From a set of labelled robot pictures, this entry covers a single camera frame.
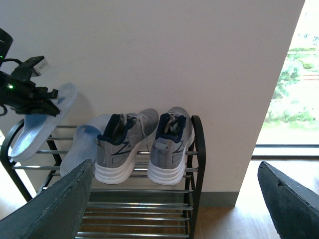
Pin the light blue slipper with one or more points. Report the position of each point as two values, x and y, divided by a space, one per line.
37 128
84 144

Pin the grey sneaker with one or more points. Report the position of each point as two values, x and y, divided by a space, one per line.
123 137
174 136

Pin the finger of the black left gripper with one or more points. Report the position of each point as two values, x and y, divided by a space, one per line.
51 104

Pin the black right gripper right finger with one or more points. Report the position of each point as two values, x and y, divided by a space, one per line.
294 208

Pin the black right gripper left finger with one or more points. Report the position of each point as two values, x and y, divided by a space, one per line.
56 213

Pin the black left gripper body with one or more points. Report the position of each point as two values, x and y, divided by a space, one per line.
22 97

